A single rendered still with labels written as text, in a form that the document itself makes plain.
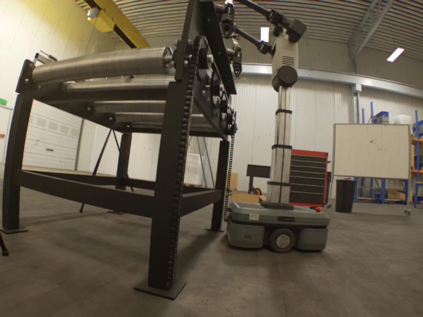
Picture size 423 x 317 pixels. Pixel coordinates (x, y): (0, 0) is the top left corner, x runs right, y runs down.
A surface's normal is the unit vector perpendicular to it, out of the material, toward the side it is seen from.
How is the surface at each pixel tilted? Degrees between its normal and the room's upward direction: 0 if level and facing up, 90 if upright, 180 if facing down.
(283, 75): 90
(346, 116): 90
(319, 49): 90
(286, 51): 90
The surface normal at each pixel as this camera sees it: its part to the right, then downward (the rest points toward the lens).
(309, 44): -0.18, -0.11
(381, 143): -0.57, -0.13
